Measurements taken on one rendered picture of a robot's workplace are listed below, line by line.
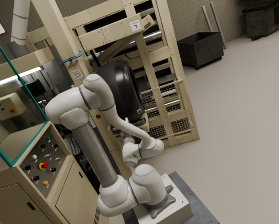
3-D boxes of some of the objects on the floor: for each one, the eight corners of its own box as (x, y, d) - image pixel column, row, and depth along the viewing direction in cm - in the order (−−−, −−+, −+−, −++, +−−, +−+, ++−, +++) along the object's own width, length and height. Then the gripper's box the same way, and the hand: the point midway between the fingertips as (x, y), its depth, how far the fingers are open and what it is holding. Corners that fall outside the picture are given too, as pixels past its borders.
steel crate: (202, 55, 607) (197, 32, 576) (226, 58, 515) (223, 30, 484) (178, 66, 592) (172, 42, 560) (199, 71, 500) (193, 43, 469)
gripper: (135, 134, 142) (132, 113, 159) (118, 140, 143) (117, 118, 161) (138, 141, 146) (135, 119, 164) (122, 146, 148) (121, 124, 166)
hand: (127, 121), depth 160 cm, fingers closed
